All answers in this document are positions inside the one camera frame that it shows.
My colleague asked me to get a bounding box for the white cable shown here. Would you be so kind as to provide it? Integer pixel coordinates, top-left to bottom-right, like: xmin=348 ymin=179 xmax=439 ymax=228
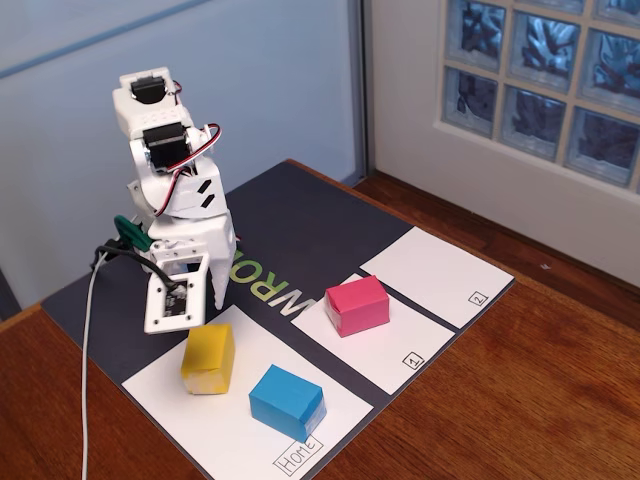
xmin=79 ymin=252 xmax=109 ymax=480

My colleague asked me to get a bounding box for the black camera cable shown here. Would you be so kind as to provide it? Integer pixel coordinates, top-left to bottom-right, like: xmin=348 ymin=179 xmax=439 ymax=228
xmin=89 ymin=238 xmax=189 ymax=294

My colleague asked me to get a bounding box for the yellow paper box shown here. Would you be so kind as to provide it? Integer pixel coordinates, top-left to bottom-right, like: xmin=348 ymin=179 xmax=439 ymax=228
xmin=180 ymin=323 xmax=236 ymax=396

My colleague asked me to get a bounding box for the white sheet marked Home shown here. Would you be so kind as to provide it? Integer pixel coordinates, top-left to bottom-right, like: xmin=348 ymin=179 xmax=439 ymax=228
xmin=121 ymin=304 xmax=375 ymax=480

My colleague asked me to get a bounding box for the white framed wrist camera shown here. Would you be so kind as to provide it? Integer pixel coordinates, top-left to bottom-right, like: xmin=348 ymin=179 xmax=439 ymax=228
xmin=143 ymin=251 xmax=211 ymax=335

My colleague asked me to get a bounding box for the white sheet marked 1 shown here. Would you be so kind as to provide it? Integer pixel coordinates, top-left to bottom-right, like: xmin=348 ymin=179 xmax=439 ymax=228
xmin=289 ymin=273 xmax=456 ymax=396

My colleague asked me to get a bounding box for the green clamp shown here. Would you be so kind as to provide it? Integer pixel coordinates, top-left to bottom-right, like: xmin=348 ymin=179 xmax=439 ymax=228
xmin=113 ymin=214 xmax=154 ymax=251

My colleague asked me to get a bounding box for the pink paper box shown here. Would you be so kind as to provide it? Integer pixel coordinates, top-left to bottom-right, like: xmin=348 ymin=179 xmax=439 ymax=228
xmin=324 ymin=274 xmax=391 ymax=338

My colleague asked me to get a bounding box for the black mat with WRO print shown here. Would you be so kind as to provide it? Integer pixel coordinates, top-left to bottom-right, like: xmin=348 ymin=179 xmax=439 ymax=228
xmin=40 ymin=159 xmax=516 ymax=480

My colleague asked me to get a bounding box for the red white black servo wire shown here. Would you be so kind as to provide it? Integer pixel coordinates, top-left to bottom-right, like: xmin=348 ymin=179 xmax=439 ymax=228
xmin=154 ymin=122 xmax=224 ymax=219

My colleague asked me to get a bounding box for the blue paper box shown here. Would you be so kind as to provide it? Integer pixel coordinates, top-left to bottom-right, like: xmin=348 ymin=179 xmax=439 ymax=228
xmin=248 ymin=363 xmax=328 ymax=444

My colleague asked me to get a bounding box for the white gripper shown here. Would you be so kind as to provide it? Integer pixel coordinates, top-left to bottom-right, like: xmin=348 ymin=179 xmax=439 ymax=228
xmin=147 ymin=207 xmax=237 ymax=309

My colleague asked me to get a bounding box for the white sheet marked 2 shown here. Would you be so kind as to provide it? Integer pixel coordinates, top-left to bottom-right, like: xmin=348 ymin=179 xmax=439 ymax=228
xmin=358 ymin=226 xmax=515 ymax=330

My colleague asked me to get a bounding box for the glass block window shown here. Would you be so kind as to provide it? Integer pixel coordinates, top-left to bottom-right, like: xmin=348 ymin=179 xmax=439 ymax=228
xmin=442 ymin=0 xmax=640 ymax=189

